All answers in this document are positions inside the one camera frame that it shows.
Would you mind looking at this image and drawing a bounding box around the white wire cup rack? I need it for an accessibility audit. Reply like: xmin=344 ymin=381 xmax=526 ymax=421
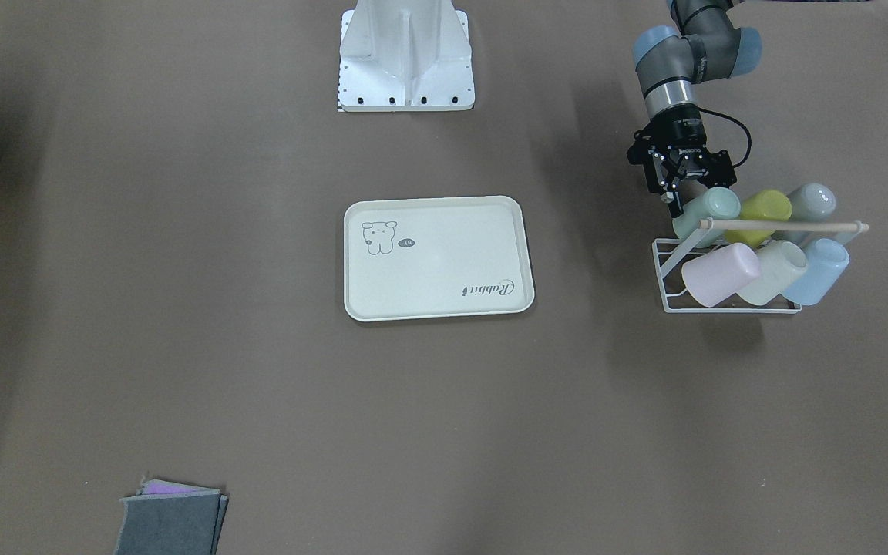
xmin=652 ymin=217 xmax=869 ymax=314

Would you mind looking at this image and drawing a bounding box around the green cup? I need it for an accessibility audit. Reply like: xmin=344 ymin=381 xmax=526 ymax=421
xmin=672 ymin=187 xmax=742 ymax=240

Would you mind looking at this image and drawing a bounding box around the light blue cup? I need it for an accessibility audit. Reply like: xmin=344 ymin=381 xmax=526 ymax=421
xmin=782 ymin=237 xmax=850 ymax=306

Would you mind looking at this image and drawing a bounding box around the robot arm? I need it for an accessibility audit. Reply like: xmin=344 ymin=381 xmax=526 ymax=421
xmin=627 ymin=1 xmax=762 ymax=217

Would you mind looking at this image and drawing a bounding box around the cream cup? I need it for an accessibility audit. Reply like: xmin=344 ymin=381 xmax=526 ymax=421
xmin=737 ymin=240 xmax=809 ymax=306

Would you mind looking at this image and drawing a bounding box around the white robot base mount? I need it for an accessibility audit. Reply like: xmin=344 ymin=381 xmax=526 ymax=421
xmin=336 ymin=1 xmax=476 ymax=113

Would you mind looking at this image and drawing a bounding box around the pink cup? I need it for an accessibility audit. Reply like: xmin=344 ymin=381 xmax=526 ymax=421
xmin=681 ymin=243 xmax=762 ymax=307

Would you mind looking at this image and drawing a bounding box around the yellow cup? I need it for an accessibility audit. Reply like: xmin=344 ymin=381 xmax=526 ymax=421
xmin=725 ymin=189 xmax=792 ymax=250

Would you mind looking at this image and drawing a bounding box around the grey cup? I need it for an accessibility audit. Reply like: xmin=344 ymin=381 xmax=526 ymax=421
xmin=787 ymin=183 xmax=838 ymax=224

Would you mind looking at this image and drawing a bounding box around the cream rabbit tray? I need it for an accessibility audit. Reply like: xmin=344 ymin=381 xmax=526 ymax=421
xmin=343 ymin=194 xmax=536 ymax=323

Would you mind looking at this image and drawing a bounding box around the grey folded cloth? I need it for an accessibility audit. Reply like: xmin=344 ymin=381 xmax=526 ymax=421
xmin=113 ymin=479 xmax=229 ymax=554

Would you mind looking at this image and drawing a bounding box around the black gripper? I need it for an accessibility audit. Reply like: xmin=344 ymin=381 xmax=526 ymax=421
xmin=627 ymin=104 xmax=736 ymax=219

